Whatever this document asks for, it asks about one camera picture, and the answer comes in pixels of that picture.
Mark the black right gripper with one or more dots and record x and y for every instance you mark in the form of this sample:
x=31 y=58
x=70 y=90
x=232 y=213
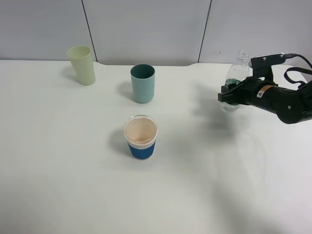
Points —
x=245 y=94

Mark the clear bottle green label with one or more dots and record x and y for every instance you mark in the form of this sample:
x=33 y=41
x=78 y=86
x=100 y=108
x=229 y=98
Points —
x=238 y=71

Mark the teal plastic cup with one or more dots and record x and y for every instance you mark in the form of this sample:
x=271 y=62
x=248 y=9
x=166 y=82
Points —
x=143 y=83

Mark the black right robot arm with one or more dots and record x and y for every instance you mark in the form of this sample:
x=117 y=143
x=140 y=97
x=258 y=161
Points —
x=291 y=106

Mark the glass cup blue sleeve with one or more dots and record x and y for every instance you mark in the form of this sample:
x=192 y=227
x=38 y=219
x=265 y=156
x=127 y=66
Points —
x=140 y=132

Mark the pale green plastic cup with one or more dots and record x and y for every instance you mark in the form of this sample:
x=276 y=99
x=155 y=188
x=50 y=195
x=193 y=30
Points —
x=81 y=60

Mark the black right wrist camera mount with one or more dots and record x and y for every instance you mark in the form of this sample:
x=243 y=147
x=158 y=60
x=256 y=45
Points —
x=262 y=65

